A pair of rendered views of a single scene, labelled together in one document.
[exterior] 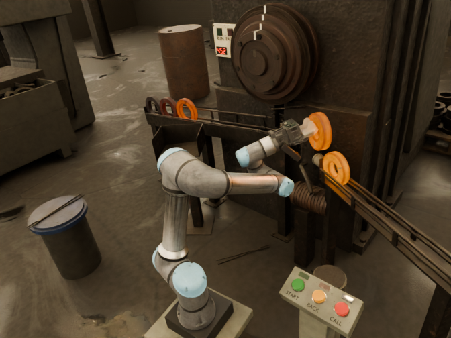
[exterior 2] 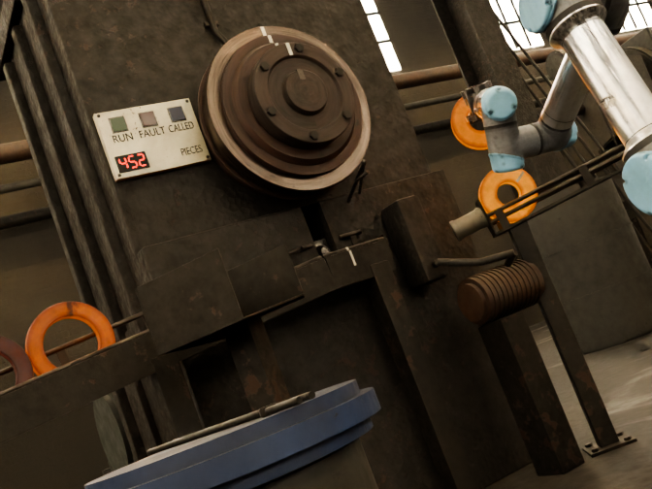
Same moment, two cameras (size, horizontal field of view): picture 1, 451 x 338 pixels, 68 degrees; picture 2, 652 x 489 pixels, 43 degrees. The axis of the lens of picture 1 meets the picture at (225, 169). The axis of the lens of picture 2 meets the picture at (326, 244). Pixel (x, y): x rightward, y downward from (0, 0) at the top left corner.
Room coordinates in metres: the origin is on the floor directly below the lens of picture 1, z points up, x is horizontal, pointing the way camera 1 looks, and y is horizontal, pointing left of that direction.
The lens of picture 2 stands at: (1.20, 1.78, 0.45)
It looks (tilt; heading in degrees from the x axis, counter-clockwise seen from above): 8 degrees up; 284
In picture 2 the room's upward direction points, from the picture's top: 21 degrees counter-clockwise
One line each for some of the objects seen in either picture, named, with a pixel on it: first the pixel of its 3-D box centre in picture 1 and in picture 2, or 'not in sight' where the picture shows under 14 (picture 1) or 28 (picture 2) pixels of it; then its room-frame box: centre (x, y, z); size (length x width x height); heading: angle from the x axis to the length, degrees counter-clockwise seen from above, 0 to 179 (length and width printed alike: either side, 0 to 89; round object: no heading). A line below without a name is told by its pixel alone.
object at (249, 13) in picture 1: (270, 56); (287, 111); (1.68, -0.29, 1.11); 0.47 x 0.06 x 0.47; 45
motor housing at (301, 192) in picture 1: (311, 228); (531, 364); (1.35, -0.42, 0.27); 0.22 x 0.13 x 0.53; 45
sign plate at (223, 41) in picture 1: (231, 41); (153, 138); (2.00, -0.12, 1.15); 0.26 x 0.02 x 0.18; 45
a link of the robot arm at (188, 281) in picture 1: (190, 284); not in sight; (0.85, 0.18, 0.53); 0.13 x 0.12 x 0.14; 35
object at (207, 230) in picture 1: (187, 182); (276, 437); (1.81, 0.25, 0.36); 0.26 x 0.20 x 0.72; 80
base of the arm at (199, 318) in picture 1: (194, 304); not in sight; (0.85, 0.18, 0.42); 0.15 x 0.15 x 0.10
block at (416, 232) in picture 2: (312, 145); (413, 243); (1.52, -0.46, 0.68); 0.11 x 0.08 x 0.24; 135
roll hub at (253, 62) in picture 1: (258, 62); (303, 94); (1.61, -0.22, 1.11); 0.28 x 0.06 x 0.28; 45
